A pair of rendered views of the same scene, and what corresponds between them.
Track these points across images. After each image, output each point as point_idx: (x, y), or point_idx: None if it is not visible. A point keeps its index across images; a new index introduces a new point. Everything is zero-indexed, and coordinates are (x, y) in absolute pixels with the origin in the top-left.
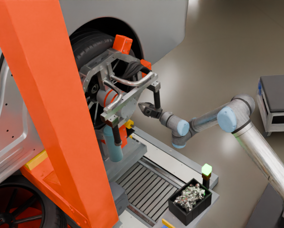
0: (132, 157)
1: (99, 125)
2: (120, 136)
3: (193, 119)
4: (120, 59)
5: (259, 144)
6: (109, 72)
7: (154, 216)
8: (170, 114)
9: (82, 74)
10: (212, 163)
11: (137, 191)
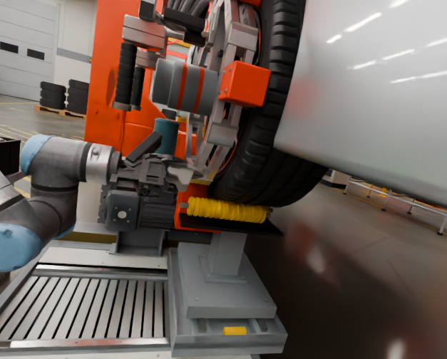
0: (177, 306)
1: (209, 162)
2: (132, 93)
3: (23, 225)
4: None
5: None
6: (212, 26)
7: (65, 281)
8: (95, 144)
9: None
10: None
11: (123, 296)
